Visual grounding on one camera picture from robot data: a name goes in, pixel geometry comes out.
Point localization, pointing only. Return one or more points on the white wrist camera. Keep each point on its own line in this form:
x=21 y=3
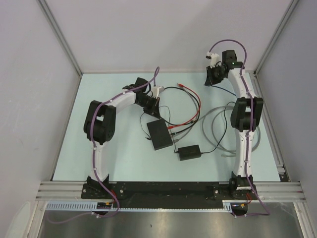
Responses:
x=156 y=90
x=213 y=58

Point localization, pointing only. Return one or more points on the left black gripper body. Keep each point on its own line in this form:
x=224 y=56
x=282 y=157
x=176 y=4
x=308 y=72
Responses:
x=145 y=99

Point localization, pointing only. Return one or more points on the aluminium frame rail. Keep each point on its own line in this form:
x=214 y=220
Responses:
x=267 y=191

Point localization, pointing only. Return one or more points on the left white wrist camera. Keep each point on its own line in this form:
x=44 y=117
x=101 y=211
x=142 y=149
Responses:
x=156 y=90

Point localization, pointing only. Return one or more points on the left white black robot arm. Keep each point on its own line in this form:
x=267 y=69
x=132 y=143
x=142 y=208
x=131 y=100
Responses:
x=99 y=125

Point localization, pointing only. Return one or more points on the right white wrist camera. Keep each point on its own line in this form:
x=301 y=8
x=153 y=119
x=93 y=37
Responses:
x=213 y=58

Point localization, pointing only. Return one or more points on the white slotted cable duct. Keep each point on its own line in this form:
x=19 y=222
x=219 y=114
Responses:
x=96 y=207

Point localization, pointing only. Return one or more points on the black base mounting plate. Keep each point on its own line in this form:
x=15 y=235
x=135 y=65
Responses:
x=165 y=195

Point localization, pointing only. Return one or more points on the black network switch box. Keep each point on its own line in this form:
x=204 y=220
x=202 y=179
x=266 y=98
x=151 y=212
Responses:
x=159 y=134

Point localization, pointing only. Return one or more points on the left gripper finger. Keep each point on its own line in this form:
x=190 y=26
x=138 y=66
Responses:
x=150 y=110
x=156 y=112

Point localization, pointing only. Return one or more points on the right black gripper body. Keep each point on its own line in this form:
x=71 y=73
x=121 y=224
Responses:
x=216 y=72

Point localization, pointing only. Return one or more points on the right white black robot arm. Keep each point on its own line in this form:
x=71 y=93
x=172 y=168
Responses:
x=245 y=116

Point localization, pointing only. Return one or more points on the black power adapter brick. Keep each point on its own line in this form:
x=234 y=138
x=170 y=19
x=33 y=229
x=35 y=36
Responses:
x=189 y=152

